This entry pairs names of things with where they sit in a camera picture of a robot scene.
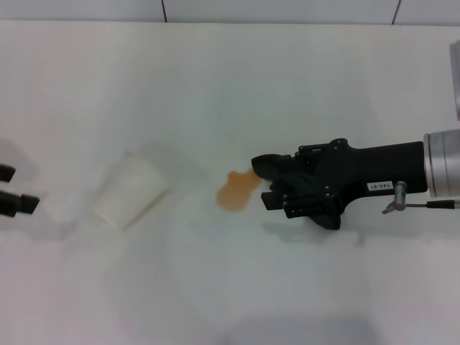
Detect dark blue rag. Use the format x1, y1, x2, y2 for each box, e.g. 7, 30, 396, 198
250, 153, 341, 231

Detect silver cable plug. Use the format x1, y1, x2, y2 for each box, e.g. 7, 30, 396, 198
382, 180, 408, 216

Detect thin grey cable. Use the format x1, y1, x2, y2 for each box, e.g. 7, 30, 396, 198
403, 201, 460, 210

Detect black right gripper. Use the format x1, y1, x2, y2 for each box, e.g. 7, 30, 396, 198
261, 138, 428, 219

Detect brown water stain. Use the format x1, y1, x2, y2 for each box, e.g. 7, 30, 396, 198
215, 168, 262, 213

